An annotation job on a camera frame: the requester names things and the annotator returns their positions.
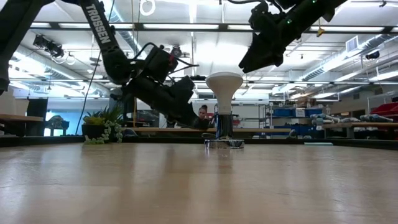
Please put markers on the black spotlight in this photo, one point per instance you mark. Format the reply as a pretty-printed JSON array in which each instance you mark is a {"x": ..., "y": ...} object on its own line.
[{"x": 372, "y": 55}]

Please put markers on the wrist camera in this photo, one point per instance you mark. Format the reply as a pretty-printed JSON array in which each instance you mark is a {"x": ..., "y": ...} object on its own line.
[
  {"x": 259, "y": 17},
  {"x": 158, "y": 63}
]

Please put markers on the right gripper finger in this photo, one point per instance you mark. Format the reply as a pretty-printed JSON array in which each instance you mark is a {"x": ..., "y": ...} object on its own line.
[
  {"x": 258, "y": 51},
  {"x": 264, "y": 64}
]

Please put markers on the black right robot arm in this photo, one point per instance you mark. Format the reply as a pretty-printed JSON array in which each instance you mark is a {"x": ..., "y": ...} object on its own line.
[{"x": 317, "y": 12}]

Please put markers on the black cabinet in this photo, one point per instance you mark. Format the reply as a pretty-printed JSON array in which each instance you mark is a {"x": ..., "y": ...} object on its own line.
[{"x": 37, "y": 115}]

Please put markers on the white air vent grille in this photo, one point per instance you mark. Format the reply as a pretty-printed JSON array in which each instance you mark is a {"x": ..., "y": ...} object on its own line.
[{"x": 352, "y": 44}]

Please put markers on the black camera on mount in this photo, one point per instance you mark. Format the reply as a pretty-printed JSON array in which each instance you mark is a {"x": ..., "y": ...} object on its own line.
[{"x": 46, "y": 45}]

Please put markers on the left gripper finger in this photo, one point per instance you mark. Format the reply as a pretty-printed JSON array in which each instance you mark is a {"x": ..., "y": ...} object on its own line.
[
  {"x": 180, "y": 119},
  {"x": 189, "y": 113}
]

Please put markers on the grey wrapped bundle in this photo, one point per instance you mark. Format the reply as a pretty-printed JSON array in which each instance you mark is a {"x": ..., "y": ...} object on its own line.
[
  {"x": 326, "y": 118},
  {"x": 374, "y": 118}
]

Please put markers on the silver ventilation duct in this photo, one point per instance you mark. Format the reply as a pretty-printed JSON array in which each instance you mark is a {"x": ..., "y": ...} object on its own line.
[{"x": 342, "y": 60}]

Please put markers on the person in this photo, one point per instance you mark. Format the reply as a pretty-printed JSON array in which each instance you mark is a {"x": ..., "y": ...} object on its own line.
[{"x": 203, "y": 113}]

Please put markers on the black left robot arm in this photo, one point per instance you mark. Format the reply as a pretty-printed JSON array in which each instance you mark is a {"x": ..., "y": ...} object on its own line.
[{"x": 102, "y": 34}]

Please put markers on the chrome lamp socket base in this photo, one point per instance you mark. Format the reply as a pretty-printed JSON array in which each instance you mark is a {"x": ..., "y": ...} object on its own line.
[{"x": 224, "y": 126}]

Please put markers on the wooden bench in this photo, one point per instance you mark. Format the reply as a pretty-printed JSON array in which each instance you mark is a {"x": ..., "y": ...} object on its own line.
[{"x": 18, "y": 118}]

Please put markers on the shelf with blue bins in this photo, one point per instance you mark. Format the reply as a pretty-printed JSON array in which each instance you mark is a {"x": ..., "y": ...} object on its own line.
[{"x": 283, "y": 112}]

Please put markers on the black computer monitor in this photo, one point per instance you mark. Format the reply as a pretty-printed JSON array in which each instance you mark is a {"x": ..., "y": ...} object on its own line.
[{"x": 124, "y": 107}]

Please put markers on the long wooden workbench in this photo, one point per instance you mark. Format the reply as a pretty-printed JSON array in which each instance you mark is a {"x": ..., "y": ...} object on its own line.
[{"x": 367, "y": 125}]

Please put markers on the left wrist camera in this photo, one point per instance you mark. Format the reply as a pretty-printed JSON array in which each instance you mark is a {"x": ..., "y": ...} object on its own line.
[{"x": 158, "y": 63}]

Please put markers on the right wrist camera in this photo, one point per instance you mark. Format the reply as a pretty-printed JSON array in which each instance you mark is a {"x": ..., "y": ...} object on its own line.
[{"x": 259, "y": 17}]

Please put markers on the black aluminium frame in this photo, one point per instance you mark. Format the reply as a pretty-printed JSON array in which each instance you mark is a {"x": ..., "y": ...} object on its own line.
[{"x": 46, "y": 140}]

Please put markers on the potted green plant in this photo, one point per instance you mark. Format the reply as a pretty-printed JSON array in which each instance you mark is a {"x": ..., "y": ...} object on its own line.
[{"x": 99, "y": 127}]

